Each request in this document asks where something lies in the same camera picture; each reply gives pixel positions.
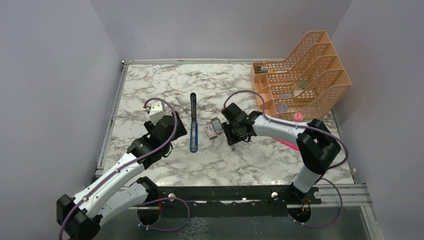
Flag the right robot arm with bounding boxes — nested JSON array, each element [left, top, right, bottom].
[[221, 103, 341, 204]]

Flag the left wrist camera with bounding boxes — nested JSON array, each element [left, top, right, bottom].
[[144, 101, 166, 125]]

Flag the orange desk organizer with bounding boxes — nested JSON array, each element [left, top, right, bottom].
[[250, 30, 352, 121]]

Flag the red white staple box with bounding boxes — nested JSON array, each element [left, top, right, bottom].
[[204, 125, 218, 140]]

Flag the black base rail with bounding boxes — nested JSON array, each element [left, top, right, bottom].
[[136, 185, 322, 218]]

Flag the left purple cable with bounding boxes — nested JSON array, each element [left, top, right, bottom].
[[58, 97, 192, 240]]

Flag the pink capped pen tube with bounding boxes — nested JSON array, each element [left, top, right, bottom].
[[293, 112, 304, 122]]

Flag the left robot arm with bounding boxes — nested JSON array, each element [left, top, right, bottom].
[[56, 110, 188, 240]]

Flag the pink highlighter marker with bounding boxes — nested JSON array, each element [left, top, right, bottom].
[[274, 138, 300, 151]]

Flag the round clear tape dispenser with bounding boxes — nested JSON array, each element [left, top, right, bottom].
[[275, 102, 289, 113]]

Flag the blue stapler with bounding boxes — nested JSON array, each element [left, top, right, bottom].
[[189, 92, 198, 153]]

